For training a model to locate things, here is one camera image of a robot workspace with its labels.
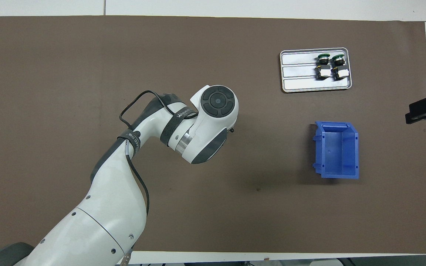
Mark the brown table mat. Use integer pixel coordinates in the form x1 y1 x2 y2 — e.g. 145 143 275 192
0 16 426 255

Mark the grey metal tray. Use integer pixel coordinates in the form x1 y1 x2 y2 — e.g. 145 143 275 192
280 47 353 93

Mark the blue plastic storage bin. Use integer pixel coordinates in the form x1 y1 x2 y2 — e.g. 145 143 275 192
312 121 360 180

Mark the green push button switch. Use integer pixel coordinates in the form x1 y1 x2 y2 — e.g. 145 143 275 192
315 54 331 81
331 54 349 81

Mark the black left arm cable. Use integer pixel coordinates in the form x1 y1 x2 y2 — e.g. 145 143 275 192
119 91 199 218

